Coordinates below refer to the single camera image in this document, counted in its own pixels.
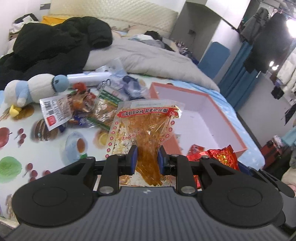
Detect blue curtain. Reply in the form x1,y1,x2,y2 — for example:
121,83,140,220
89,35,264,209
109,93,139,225
218,41,258,111

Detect green white snack bag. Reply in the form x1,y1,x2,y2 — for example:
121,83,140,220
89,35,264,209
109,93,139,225
88,85,125,132

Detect cream padded headboard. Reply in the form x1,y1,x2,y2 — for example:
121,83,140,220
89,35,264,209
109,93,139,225
50,0,178,37

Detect black jacket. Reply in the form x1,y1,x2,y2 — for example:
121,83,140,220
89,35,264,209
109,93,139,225
1,16,113,90

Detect blue silver snack packet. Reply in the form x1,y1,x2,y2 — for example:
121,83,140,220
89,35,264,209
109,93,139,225
58,114,96,133

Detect fruit print tablecloth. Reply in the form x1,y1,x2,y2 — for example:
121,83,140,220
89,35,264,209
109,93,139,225
1,102,107,228

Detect clear bag dark snacks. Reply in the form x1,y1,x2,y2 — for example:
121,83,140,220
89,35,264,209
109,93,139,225
40,83,97,131

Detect grey quilt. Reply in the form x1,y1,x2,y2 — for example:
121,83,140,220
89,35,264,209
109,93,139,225
83,39,220,92

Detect white hanging coat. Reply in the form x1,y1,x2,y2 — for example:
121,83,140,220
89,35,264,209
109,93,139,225
277,52,295,94

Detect white tube roll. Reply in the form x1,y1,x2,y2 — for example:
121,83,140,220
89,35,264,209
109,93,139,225
67,72,112,86

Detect pink cardboard box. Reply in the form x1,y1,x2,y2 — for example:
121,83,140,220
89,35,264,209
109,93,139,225
149,82,247,157

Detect clear bag orange snack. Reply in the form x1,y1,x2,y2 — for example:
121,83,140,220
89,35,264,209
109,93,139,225
105,99,185,186

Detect blue white plush toy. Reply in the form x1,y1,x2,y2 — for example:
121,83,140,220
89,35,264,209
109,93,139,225
4,73,70,117

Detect red foil snack packets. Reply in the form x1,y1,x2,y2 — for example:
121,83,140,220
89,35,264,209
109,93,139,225
186,144,240,190

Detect blue white plastic bag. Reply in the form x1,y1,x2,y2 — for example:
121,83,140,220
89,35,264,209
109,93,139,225
95,58,150,100

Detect red suitcase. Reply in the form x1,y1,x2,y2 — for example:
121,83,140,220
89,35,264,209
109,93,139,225
260,139,282,169

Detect hanging dark coat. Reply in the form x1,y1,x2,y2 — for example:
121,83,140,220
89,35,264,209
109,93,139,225
244,13,292,73

